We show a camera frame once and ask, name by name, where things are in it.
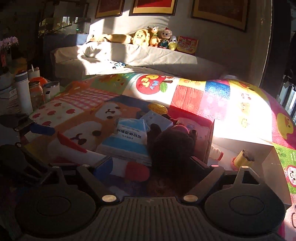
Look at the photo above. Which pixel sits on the small light blue box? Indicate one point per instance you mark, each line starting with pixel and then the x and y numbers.
pixel 152 117

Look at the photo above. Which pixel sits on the dark brown plush bear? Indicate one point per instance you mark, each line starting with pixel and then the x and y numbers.
pixel 170 150

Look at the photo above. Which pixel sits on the glass jar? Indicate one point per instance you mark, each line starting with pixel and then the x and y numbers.
pixel 36 94

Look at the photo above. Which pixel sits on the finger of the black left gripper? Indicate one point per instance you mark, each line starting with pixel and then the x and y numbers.
pixel 17 125

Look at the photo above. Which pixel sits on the small yellow figure toy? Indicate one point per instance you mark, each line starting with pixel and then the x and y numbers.
pixel 244 158

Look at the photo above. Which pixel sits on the yellow plush toy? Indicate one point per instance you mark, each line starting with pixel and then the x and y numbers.
pixel 141 38

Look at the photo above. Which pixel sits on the metal cup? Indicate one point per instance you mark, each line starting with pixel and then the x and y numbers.
pixel 51 89

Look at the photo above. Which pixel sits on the red white foam rocket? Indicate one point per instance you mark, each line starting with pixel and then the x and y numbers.
pixel 63 147

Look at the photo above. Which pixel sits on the white thermos bottle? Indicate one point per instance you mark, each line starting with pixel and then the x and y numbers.
pixel 23 92

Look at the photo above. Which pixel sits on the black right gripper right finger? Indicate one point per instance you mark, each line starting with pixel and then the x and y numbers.
pixel 238 203

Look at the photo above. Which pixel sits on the small white red bottle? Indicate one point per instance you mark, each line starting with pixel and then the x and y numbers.
pixel 216 154

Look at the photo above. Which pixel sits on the small white duck toy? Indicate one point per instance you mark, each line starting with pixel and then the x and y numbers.
pixel 172 43

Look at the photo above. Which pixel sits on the gold framed red picture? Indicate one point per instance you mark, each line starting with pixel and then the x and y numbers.
pixel 153 7

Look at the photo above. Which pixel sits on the red yellow picture card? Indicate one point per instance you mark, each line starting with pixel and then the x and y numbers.
pixel 187 45

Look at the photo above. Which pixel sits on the baby doll figure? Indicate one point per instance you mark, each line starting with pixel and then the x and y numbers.
pixel 165 38

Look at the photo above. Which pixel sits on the blue white wipes pack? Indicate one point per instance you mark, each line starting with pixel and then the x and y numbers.
pixel 128 141

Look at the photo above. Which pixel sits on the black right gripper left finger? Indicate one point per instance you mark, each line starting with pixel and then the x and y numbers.
pixel 64 202

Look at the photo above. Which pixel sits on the yellow ribbed ball toy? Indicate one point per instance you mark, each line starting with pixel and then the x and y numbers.
pixel 158 108

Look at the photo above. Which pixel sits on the colourful cartoon play mat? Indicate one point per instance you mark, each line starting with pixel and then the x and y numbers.
pixel 85 112

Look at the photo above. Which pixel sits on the pink cardboard box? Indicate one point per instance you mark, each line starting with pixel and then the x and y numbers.
pixel 231 154

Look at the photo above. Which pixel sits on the orange deer toy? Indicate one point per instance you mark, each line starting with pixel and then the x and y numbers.
pixel 154 39

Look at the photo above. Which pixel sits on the white sofa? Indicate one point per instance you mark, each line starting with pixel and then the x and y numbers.
pixel 93 58

